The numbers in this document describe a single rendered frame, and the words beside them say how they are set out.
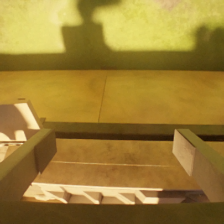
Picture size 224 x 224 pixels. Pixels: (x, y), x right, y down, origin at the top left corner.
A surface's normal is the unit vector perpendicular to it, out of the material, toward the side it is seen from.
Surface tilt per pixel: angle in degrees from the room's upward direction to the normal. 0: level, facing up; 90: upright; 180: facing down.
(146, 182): 80
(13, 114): 0
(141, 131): 90
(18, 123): 0
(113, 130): 90
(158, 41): 0
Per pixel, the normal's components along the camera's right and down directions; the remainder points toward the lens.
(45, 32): -0.05, 0.63
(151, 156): -0.04, -0.66
